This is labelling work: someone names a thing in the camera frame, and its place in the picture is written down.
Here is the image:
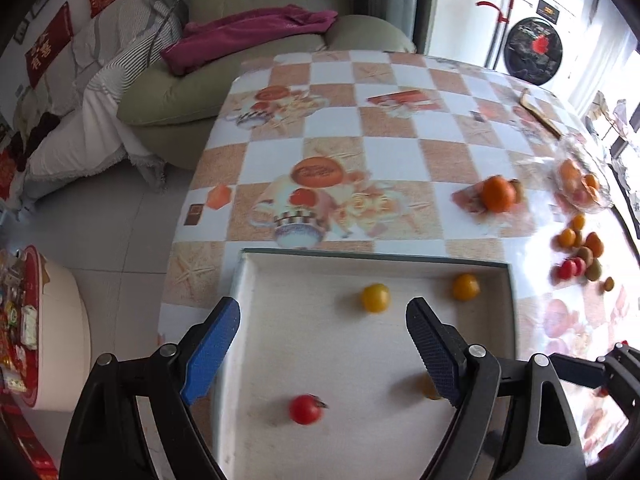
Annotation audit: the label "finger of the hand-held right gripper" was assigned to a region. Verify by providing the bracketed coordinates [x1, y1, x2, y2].
[549, 353, 610, 389]

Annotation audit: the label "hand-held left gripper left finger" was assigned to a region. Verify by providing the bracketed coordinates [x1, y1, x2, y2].
[59, 296, 242, 480]

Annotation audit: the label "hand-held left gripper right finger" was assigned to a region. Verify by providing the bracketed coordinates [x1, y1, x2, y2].
[405, 297, 587, 480]

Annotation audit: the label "yellow cherry tomato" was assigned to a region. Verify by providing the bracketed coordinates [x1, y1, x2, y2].
[452, 273, 481, 302]
[361, 283, 391, 314]
[419, 372, 443, 401]

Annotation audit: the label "white shallow tray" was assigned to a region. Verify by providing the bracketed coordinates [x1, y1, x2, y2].
[210, 247, 517, 480]

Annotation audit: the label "red cherry tomato with stem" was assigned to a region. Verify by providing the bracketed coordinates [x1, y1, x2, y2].
[289, 394, 330, 426]

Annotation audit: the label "round white box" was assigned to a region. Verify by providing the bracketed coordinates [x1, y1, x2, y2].
[0, 245, 92, 413]

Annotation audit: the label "orange tangerine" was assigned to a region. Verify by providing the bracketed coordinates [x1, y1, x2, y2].
[481, 175, 517, 213]

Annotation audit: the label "assorted snack packets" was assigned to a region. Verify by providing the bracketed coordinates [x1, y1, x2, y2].
[0, 247, 41, 396]

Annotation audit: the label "red gift boxes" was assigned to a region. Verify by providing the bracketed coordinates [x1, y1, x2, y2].
[0, 405, 58, 480]

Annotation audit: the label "clear glass bowl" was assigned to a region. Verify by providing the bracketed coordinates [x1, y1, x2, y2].
[552, 135, 615, 213]

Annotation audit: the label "green sofa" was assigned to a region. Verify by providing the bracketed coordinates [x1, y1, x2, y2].
[116, 0, 416, 171]

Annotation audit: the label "white fringed blanket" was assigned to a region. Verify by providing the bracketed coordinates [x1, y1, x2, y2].
[22, 87, 168, 196]

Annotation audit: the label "pile of household items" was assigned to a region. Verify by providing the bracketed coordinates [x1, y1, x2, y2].
[585, 91, 640, 196]

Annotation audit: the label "wooden stick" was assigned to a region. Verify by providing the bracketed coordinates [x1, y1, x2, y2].
[520, 88, 563, 138]

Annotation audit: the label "checkered printed tablecloth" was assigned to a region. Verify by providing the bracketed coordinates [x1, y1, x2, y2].
[157, 49, 640, 463]

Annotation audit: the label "dark plush cloth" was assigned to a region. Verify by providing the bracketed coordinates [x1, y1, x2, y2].
[10, 112, 61, 171]

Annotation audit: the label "magenta cloth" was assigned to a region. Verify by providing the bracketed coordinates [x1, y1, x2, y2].
[160, 4, 340, 78]

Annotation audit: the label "grey striped pillow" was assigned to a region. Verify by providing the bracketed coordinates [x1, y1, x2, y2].
[72, 0, 188, 98]

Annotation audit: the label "white washing machine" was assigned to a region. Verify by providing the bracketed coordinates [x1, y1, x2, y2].
[492, 0, 601, 88]

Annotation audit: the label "red handled mop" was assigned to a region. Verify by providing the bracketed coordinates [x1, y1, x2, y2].
[476, 0, 518, 68]

